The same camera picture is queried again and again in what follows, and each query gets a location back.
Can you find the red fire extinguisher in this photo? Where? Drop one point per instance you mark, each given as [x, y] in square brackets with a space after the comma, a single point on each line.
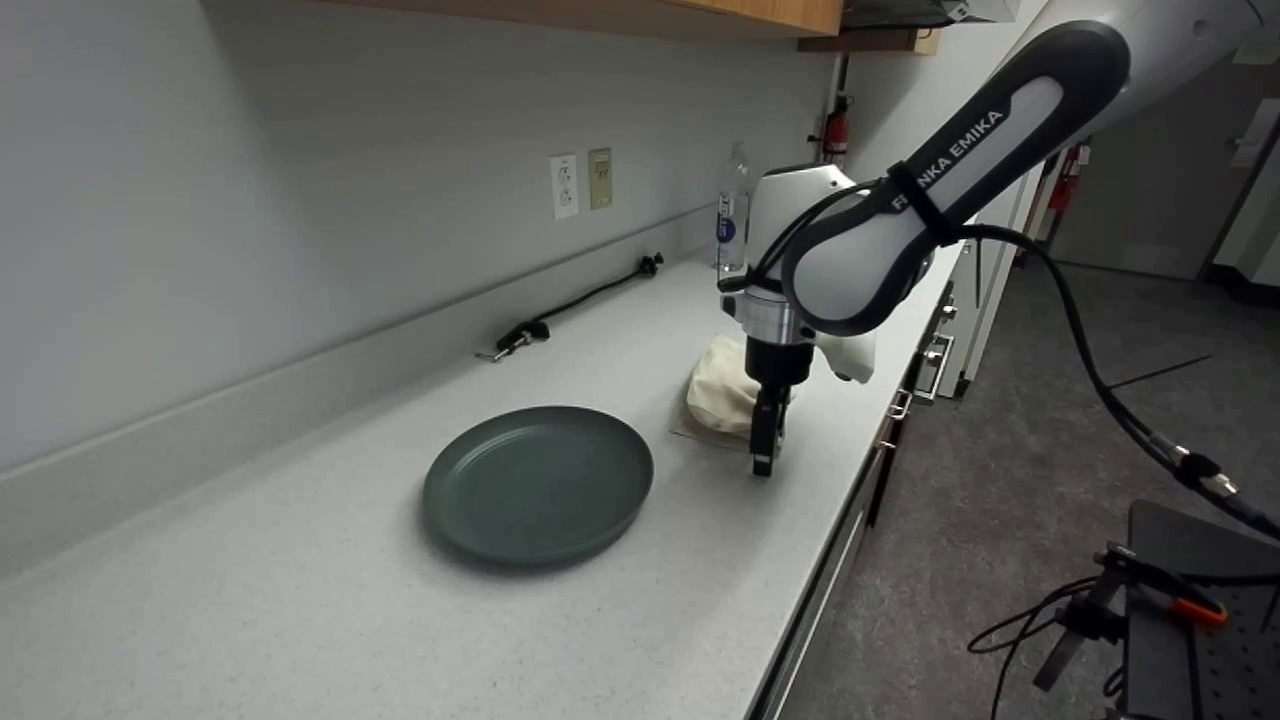
[833, 130]

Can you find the white wall power outlet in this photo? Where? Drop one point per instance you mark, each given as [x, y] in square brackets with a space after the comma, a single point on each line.
[566, 186]

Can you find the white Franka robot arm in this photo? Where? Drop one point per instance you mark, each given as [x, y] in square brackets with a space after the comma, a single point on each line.
[933, 172]

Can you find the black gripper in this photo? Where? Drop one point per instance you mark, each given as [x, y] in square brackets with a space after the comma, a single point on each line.
[778, 345]

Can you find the wall power outlets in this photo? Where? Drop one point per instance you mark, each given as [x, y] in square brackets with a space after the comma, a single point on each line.
[603, 177]

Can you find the red wall-mounted object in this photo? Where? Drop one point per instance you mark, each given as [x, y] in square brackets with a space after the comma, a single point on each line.
[1066, 183]

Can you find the dark green round plate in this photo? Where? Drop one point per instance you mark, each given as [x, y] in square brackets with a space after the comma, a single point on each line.
[536, 484]

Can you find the beige stained cloth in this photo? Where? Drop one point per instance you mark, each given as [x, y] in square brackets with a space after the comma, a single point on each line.
[722, 392]

